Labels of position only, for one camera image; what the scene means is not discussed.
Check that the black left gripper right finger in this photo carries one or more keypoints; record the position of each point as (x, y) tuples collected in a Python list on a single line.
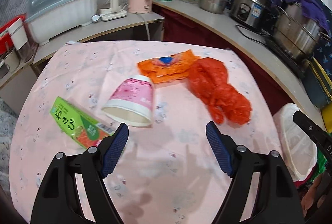
[(261, 188)]

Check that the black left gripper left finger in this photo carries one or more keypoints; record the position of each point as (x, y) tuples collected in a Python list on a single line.
[(57, 200)]

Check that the green wasabi box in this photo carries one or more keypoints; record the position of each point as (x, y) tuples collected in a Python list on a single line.
[(77, 122)]

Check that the pink paper cup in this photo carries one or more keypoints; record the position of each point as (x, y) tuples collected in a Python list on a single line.
[(132, 102)]

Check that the red plastic bag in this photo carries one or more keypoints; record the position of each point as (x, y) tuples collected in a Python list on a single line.
[(208, 80)]

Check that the orange snack wrapper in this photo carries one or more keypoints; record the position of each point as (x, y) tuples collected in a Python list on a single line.
[(169, 68)]

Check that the white bin liner bag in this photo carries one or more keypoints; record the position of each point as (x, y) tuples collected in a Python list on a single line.
[(299, 151)]

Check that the stacked teal yellow basins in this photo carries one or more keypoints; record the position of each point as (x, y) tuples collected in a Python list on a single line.
[(317, 84)]

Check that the black induction cooker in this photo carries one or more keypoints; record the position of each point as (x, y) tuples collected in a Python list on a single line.
[(297, 66)]

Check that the large steel steamer pot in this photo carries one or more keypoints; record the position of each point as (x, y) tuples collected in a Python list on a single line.
[(296, 34)]

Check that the purple towel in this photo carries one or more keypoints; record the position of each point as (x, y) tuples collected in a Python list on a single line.
[(310, 9)]

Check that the steel rice cooker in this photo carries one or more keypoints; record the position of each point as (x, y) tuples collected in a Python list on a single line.
[(250, 12)]

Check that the red plastic basket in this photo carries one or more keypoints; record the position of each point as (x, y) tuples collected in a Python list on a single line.
[(5, 40)]

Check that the small steel pot with lid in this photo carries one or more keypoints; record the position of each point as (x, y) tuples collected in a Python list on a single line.
[(213, 6)]

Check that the white dish box grey lid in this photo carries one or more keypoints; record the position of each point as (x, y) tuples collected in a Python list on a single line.
[(48, 18)]

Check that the white glass kettle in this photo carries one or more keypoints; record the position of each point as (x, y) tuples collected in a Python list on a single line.
[(111, 9)]

